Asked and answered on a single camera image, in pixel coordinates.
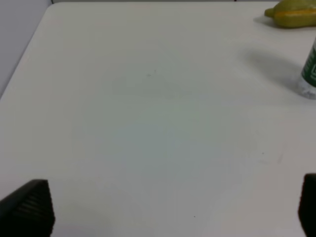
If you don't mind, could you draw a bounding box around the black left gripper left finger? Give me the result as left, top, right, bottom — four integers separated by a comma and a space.
0, 179, 55, 237

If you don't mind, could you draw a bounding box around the clear water bottle green label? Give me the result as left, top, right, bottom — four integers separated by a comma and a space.
298, 41, 316, 100

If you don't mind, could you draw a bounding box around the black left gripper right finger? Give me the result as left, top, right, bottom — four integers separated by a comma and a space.
298, 173, 316, 237

